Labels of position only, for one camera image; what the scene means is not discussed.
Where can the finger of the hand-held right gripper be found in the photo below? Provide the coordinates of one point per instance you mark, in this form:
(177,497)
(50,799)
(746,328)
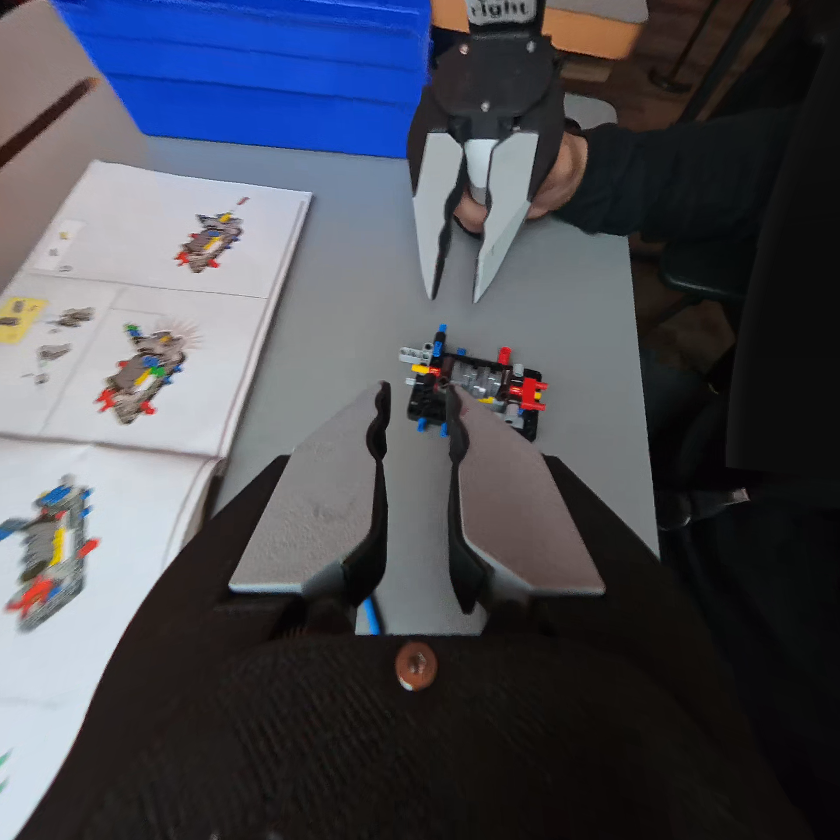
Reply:
(508,197)
(434,197)

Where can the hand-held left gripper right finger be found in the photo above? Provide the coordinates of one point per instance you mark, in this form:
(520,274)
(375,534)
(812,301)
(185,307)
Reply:
(518,518)

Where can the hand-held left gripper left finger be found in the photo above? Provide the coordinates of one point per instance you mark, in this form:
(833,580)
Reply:
(315,512)

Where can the black lego frame assembly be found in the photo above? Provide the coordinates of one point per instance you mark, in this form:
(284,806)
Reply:
(482,380)

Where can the person's right forearm black sleeve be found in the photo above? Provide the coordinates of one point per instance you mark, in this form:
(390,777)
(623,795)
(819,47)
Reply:
(669,174)

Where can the blue lego pin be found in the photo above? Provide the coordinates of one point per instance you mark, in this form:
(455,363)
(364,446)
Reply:
(374,617)

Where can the lego instruction booklet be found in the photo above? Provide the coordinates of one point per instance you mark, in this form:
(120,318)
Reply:
(164,315)

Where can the person's right hand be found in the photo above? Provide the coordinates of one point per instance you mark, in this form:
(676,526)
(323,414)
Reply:
(558,177)

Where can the stack of blue plastic crates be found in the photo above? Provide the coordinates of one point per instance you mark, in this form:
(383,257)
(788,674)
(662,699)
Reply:
(262,65)

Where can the black office chair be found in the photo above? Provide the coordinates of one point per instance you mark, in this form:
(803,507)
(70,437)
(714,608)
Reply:
(781,262)

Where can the beige cardboard box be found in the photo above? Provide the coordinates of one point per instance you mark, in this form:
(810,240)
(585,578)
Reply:
(59,131)

